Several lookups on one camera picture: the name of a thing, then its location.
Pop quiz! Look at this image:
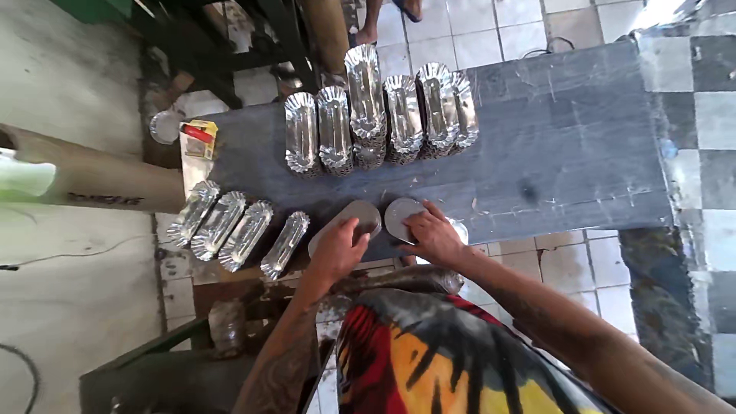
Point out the person's left hand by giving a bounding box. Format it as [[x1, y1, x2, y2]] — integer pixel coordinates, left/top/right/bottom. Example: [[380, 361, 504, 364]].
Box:
[[309, 216, 371, 286]]

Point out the person's right hand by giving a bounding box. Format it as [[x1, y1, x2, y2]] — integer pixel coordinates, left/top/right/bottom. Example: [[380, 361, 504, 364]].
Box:
[[397, 199, 472, 271]]

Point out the grey oval mould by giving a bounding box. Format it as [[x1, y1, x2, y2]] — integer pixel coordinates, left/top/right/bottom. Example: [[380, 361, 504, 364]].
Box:
[[308, 199, 383, 260], [384, 197, 430, 246]]

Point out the person's left forearm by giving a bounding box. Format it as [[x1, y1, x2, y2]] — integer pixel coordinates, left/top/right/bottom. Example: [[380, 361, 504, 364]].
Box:
[[232, 269, 334, 414]]

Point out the person's right forearm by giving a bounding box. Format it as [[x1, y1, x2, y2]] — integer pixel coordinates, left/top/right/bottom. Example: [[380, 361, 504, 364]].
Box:
[[453, 246, 736, 414]]

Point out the shiny silver round piece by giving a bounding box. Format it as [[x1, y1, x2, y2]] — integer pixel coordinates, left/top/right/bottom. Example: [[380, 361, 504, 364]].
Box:
[[446, 217, 469, 247]]

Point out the person's body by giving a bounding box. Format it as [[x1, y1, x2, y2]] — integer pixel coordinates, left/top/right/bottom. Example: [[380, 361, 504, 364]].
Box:
[[336, 287, 622, 414]]

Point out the clear plastic-wrapped bundle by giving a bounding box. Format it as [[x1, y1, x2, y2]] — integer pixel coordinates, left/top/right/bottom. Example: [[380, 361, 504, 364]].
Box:
[[208, 298, 247, 360]]

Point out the yellow printed packet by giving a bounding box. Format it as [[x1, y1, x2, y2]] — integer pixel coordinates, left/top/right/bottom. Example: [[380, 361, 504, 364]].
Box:
[[180, 120, 219, 161]]

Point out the small red object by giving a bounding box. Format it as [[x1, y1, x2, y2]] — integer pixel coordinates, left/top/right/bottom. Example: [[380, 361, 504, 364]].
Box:
[[182, 125, 214, 145]]

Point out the white round dish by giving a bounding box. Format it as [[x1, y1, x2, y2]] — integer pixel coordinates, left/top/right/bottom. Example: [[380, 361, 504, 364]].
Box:
[[149, 110, 184, 145]]

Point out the dark green bench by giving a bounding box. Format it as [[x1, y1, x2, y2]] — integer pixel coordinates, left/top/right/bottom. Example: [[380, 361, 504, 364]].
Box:
[[79, 317, 260, 414]]

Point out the large brown cardboard tube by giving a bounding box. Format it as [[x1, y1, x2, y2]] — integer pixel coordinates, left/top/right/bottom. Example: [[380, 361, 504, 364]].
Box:
[[0, 122, 200, 216]]

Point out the thin black floor cable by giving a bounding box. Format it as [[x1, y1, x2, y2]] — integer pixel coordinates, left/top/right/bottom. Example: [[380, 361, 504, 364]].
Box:
[[522, 37, 576, 60]]

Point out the dark green machine frame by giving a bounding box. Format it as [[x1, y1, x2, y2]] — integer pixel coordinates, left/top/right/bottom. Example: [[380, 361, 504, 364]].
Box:
[[51, 0, 320, 110]]

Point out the thin wall cable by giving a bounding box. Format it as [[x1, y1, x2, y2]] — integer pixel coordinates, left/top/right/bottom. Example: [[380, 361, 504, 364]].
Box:
[[0, 233, 157, 271]]

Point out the thick black hose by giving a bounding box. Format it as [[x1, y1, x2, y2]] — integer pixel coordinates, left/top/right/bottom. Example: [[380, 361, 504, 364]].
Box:
[[0, 343, 41, 414]]

